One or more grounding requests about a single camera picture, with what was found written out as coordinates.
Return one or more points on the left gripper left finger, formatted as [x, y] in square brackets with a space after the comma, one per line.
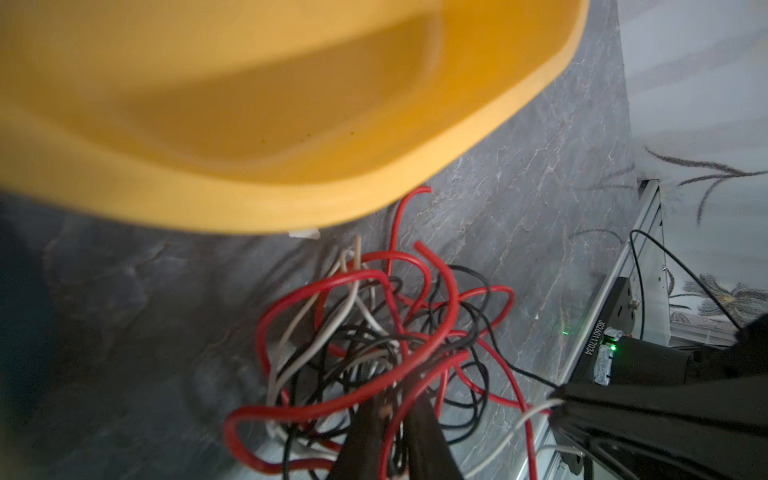
[360, 454]

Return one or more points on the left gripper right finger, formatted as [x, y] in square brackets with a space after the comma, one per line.
[429, 455]

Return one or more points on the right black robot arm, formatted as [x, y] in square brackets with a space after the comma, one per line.
[671, 414]

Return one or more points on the right yellow plastic bin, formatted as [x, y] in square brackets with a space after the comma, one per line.
[260, 116]

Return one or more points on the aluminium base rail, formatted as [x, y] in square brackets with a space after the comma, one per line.
[632, 299]

